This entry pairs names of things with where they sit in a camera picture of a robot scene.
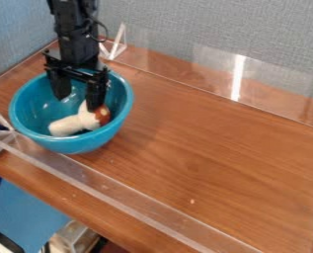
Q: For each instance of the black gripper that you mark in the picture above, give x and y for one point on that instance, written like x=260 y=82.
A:
x=73 y=61

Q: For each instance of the toy mushroom brown cap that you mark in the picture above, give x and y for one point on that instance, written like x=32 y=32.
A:
x=81 y=121

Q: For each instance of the blue bowl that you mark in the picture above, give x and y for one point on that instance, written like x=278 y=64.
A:
x=35 y=108

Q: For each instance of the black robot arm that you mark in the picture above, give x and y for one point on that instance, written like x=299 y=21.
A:
x=73 y=16

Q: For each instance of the clear acrylic front barrier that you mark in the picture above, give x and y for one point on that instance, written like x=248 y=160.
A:
x=174 y=223

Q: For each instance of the clear acrylic barrier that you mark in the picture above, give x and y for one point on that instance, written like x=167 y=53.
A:
x=262 y=85
x=174 y=223

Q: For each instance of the clear acrylic back barrier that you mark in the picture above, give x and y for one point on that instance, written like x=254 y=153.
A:
x=262 y=85

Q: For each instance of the metallic box under table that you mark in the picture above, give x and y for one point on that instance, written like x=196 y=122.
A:
x=73 y=238

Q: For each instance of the black device bottom left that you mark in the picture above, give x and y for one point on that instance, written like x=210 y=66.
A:
x=1 y=242

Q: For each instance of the clear acrylic corner bracket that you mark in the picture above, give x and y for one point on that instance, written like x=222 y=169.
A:
x=111 y=49

